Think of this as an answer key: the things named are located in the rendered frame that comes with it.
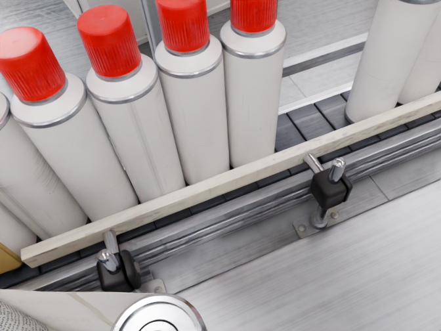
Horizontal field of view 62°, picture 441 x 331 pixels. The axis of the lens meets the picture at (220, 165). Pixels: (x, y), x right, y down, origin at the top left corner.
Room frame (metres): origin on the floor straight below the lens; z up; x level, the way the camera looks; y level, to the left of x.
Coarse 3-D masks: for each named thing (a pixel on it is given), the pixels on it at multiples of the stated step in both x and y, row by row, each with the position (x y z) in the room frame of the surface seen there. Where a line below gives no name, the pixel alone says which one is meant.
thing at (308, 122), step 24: (336, 96) 0.33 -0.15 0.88; (288, 120) 0.30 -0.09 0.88; (312, 120) 0.29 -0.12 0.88; (336, 120) 0.29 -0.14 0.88; (432, 120) 0.29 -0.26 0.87; (288, 144) 0.26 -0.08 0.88; (360, 144) 0.25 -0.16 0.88; (240, 192) 0.20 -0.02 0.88; (168, 216) 0.18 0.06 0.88; (120, 240) 0.16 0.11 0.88; (24, 264) 0.14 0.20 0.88; (48, 264) 0.14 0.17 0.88; (0, 288) 0.12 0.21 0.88
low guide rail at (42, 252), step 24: (432, 96) 0.28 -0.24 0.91; (384, 120) 0.25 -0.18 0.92; (408, 120) 0.26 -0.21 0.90; (312, 144) 0.23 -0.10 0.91; (336, 144) 0.23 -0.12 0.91; (240, 168) 0.21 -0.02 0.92; (264, 168) 0.21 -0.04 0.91; (288, 168) 0.21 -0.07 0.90; (192, 192) 0.18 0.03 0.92; (216, 192) 0.19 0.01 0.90; (120, 216) 0.17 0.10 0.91; (144, 216) 0.17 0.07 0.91; (48, 240) 0.15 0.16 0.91; (72, 240) 0.15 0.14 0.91; (96, 240) 0.15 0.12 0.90
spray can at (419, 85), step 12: (432, 36) 0.30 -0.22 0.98; (432, 48) 0.30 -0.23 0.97; (420, 60) 0.30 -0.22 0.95; (432, 60) 0.30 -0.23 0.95; (420, 72) 0.30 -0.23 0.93; (432, 72) 0.29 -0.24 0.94; (408, 84) 0.30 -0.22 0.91; (420, 84) 0.30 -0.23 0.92; (432, 84) 0.29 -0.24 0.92; (408, 96) 0.30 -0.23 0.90; (420, 96) 0.29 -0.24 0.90
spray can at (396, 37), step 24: (384, 0) 0.29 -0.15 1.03; (408, 0) 0.27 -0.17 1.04; (432, 0) 0.27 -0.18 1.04; (384, 24) 0.28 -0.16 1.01; (408, 24) 0.27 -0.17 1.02; (432, 24) 0.28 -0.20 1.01; (384, 48) 0.28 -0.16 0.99; (408, 48) 0.27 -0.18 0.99; (360, 72) 0.29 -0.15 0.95; (384, 72) 0.27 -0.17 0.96; (408, 72) 0.27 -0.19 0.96; (360, 96) 0.28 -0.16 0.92; (384, 96) 0.27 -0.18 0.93; (360, 120) 0.27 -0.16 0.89
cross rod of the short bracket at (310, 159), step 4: (304, 156) 0.22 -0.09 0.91; (308, 156) 0.22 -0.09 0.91; (312, 156) 0.22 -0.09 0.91; (304, 160) 0.22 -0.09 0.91; (308, 160) 0.21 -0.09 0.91; (312, 160) 0.21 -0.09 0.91; (316, 160) 0.21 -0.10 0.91; (308, 164) 0.21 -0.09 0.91; (312, 164) 0.21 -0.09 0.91; (316, 164) 0.21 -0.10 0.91; (320, 164) 0.21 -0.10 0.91; (312, 168) 0.20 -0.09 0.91; (316, 168) 0.20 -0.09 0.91; (320, 168) 0.20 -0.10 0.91; (312, 172) 0.20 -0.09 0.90; (316, 172) 0.20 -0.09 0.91
